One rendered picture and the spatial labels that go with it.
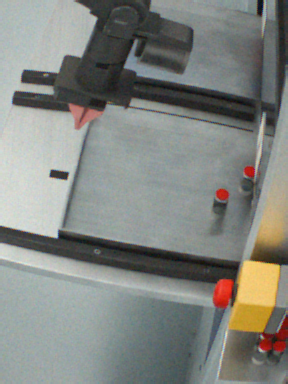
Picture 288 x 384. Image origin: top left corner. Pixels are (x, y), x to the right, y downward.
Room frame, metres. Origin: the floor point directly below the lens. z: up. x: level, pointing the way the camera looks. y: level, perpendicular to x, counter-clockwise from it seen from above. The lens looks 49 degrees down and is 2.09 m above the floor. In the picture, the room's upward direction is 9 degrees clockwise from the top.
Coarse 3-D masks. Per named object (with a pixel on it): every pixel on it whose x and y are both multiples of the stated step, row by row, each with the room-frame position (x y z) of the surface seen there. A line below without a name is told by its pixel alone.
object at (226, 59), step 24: (168, 0) 1.52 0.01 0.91; (192, 24) 1.47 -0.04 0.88; (216, 24) 1.49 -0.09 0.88; (240, 24) 1.51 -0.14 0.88; (216, 48) 1.41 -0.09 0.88; (240, 48) 1.43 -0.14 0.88; (144, 72) 1.31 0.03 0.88; (168, 72) 1.32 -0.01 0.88; (192, 72) 1.33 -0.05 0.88; (216, 72) 1.34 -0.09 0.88; (240, 72) 1.35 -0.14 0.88; (216, 96) 1.26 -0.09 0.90; (240, 96) 1.26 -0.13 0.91
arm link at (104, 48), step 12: (96, 24) 0.97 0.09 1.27; (96, 36) 0.96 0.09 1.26; (108, 36) 0.95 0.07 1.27; (132, 36) 0.96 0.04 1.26; (144, 36) 0.97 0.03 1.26; (96, 48) 0.96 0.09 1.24; (108, 48) 0.95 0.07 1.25; (120, 48) 0.96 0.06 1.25; (108, 60) 0.95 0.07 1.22; (120, 60) 0.96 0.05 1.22
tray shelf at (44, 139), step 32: (64, 0) 1.51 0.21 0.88; (192, 0) 1.56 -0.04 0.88; (64, 32) 1.40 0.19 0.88; (32, 64) 1.30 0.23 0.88; (32, 128) 1.14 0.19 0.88; (64, 128) 1.15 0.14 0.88; (256, 128) 1.22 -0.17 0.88; (0, 160) 1.07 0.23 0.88; (32, 160) 1.08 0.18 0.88; (64, 160) 1.08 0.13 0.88; (0, 192) 1.00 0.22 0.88; (32, 192) 1.01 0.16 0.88; (64, 192) 1.02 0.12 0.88; (0, 224) 0.94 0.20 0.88; (32, 224) 0.95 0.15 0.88; (0, 256) 0.88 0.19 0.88; (32, 256) 0.89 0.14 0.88; (128, 288) 0.87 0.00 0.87; (160, 288) 0.87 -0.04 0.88; (192, 288) 0.88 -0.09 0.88
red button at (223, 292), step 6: (222, 282) 0.80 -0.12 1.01; (228, 282) 0.80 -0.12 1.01; (216, 288) 0.79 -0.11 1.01; (222, 288) 0.79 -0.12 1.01; (228, 288) 0.79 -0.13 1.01; (216, 294) 0.78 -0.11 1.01; (222, 294) 0.78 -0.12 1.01; (228, 294) 0.78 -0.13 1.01; (216, 300) 0.78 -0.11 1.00; (222, 300) 0.78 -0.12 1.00; (228, 300) 0.78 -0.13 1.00; (216, 306) 0.78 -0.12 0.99; (222, 306) 0.78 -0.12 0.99
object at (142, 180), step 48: (96, 144) 1.12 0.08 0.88; (144, 144) 1.14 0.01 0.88; (192, 144) 1.15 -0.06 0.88; (240, 144) 1.17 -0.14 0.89; (96, 192) 1.03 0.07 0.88; (144, 192) 1.04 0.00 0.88; (192, 192) 1.06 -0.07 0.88; (96, 240) 0.92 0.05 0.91; (144, 240) 0.96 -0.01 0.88; (192, 240) 0.97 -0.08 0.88; (240, 240) 0.98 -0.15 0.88
